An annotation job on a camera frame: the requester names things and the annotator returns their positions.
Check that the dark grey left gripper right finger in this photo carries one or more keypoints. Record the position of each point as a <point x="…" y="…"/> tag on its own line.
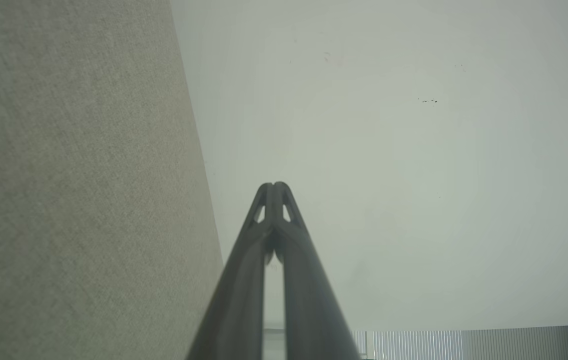
<point x="308" y="305"/>

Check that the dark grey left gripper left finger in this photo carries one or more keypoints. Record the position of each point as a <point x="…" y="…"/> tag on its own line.
<point x="239" y="300"/>

